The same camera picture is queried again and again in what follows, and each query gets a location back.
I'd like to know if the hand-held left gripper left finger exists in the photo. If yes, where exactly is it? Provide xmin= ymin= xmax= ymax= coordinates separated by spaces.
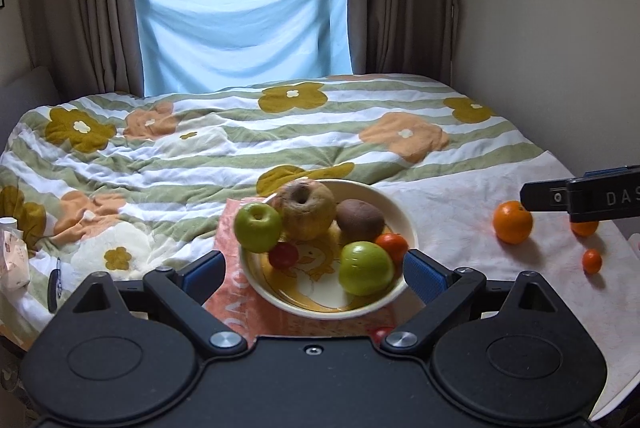
xmin=60 ymin=251 xmax=249 ymax=355

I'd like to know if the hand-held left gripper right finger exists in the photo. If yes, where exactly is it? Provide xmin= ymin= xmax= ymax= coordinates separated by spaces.
xmin=381 ymin=249 xmax=566 ymax=355

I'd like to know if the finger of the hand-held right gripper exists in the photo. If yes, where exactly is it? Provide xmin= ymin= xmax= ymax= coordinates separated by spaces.
xmin=520 ymin=179 xmax=571 ymax=212
xmin=582 ymin=165 xmax=640 ymax=179

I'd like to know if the green apple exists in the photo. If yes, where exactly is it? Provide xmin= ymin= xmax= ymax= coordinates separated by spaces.
xmin=234 ymin=202 xmax=282 ymax=254
xmin=339 ymin=241 xmax=396 ymax=297

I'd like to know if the brown kiwi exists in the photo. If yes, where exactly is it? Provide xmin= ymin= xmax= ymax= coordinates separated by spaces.
xmin=335 ymin=199 xmax=386 ymax=245

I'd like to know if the cream bowl with brown rim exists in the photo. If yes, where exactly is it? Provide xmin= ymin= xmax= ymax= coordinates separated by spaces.
xmin=237 ymin=178 xmax=420 ymax=320

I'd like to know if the large wrinkled yellow apple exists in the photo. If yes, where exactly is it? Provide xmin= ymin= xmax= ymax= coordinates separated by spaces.
xmin=272 ymin=178 xmax=337 ymax=243

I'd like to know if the pink floral cloth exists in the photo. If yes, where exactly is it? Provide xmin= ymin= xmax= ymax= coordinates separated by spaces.
xmin=202 ymin=197 xmax=401 ymax=345

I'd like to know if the white cloth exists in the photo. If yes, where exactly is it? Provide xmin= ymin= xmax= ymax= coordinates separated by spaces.
xmin=375 ymin=151 xmax=640 ymax=420

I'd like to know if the floral striped blanket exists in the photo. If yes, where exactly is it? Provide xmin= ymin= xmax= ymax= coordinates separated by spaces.
xmin=0 ymin=73 xmax=546 ymax=344

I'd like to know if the white packet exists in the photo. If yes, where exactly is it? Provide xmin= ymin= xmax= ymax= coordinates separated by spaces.
xmin=0 ymin=228 xmax=31 ymax=292

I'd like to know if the grey padded headboard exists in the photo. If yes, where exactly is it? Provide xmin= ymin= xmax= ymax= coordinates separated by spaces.
xmin=0 ymin=67 xmax=60 ymax=149

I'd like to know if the light blue cloth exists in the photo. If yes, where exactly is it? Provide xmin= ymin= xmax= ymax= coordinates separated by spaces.
xmin=134 ymin=0 xmax=353 ymax=98

